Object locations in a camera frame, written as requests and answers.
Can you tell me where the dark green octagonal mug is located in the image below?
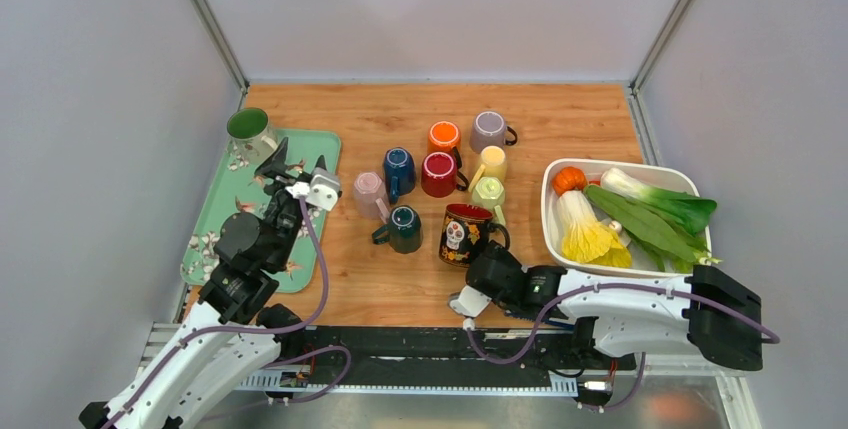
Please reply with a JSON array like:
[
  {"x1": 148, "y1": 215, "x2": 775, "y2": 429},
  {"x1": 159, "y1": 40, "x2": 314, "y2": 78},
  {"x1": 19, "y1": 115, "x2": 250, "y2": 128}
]
[{"x1": 372, "y1": 205, "x2": 423, "y2": 254}]

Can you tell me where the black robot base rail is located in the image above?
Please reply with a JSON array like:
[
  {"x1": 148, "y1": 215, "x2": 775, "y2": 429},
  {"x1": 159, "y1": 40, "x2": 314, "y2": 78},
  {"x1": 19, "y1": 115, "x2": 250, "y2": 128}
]
[{"x1": 239, "y1": 326, "x2": 639, "y2": 389}]

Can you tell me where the black skull mug red inside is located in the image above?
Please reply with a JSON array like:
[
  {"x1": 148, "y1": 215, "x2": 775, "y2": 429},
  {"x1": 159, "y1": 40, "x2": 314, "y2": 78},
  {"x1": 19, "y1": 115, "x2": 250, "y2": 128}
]
[{"x1": 438, "y1": 203, "x2": 511, "y2": 268}]

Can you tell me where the light green octagonal mug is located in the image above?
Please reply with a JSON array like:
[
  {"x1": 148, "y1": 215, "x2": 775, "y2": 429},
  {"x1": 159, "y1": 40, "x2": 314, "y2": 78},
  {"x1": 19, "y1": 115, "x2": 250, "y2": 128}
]
[{"x1": 470, "y1": 176, "x2": 506, "y2": 225}]

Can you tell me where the dark blue octagonal mug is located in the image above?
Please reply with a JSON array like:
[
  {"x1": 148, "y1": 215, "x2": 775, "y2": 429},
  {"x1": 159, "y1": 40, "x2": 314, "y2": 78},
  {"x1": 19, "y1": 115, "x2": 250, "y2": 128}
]
[{"x1": 383, "y1": 147, "x2": 416, "y2": 205}]

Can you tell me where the orange mug black handle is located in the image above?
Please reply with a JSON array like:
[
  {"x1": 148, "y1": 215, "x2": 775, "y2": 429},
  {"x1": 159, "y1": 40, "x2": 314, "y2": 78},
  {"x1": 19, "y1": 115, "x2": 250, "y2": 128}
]
[{"x1": 427, "y1": 120, "x2": 462, "y2": 168}]

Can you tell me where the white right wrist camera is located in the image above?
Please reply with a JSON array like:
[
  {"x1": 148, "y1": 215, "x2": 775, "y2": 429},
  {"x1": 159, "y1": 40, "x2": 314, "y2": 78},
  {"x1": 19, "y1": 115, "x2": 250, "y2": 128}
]
[{"x1": 448, "y1": 285, "x2": 491, "y2": 319}]

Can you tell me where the white vegetable basin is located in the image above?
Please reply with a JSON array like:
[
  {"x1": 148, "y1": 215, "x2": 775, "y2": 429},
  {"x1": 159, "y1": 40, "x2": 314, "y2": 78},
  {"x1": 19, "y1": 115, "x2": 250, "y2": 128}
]
[{"x1": 541, "y1": 158, "x2": 699, "y2": 278}]

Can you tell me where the small orange pumpkin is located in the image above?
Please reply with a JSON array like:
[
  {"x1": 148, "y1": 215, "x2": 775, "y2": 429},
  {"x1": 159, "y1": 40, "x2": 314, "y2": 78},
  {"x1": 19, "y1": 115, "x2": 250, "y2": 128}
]
[{"x1": 551, "y1": 166, "x2": 589, "y2": 196}]

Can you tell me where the pink octagonal mug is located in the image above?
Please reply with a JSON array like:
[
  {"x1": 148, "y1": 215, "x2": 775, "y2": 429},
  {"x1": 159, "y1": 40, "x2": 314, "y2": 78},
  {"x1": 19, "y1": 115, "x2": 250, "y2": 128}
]
[{"x1": 353, "y1": 172, "x2": 390, "y2": 223}]

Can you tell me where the cream floral mug green inside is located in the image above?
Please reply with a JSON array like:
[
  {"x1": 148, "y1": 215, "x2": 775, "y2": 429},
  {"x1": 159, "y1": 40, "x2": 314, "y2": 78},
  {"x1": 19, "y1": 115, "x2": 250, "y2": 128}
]
[{"x1": 226, "y1": 107, "x2": 279, "y2": 164}]

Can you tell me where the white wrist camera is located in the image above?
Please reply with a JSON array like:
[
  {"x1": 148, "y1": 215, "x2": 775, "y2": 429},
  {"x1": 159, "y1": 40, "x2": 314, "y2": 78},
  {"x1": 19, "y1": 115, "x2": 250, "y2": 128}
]
[
  {"x1": 448, "y1": 285, "x2": 491, "y2": 319},
  {"x1": 286, "y1": 168, "x2": 342, "y2": 212}
]

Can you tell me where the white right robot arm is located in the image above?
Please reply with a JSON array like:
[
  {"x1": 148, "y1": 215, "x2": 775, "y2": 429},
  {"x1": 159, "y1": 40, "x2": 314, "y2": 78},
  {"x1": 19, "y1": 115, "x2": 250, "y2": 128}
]
[{"x1": 449, "y1": 241, "x2": 779, "y2": 371}]

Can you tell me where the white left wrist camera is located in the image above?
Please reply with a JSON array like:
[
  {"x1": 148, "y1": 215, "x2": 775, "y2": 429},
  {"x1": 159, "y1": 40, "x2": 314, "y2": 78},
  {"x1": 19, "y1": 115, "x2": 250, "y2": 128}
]
[{"x1": 286, "y1": 168, "x2": 342, "y2": 212}]

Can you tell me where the mauve mug black handle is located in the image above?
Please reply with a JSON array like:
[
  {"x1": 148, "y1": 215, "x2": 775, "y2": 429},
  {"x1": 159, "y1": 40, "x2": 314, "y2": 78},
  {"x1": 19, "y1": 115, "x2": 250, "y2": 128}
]
[{"x1": 470, "y1": 111, "x2": 518, "y2": 153}]

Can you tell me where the red mug black handle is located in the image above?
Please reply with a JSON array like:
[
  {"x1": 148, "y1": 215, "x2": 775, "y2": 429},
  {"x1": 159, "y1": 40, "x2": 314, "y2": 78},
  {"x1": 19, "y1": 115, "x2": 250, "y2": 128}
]
[{"x1": 421, "y1": 152, "x2": 469, "y2": 198}]

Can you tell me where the yellow mug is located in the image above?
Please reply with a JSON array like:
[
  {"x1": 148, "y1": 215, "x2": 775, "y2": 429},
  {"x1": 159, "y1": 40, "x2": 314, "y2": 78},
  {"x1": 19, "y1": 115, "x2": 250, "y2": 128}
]
[{"x1": 468, "y1": 145, "x2": 507, "y2": 192}]

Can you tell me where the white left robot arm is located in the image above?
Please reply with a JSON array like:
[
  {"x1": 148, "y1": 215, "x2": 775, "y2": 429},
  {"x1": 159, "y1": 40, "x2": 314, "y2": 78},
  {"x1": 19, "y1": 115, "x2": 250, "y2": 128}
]
[{"x1": 79, "y1": 138, "x2": 342, "y2": 428}]

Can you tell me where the green bok choy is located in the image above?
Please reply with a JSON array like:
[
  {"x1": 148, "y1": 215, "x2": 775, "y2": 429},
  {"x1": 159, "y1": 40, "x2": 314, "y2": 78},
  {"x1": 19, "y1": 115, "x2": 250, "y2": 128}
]
[{"x1": 583, "y1": 168, "x2": 721, "y2": 274}]

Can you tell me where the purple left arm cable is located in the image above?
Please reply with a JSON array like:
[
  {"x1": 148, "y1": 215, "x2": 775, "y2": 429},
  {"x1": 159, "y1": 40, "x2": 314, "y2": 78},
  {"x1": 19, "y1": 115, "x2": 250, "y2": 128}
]
[{"x1": 99, "y1": 197, "x2": 352, "y2": 429}]

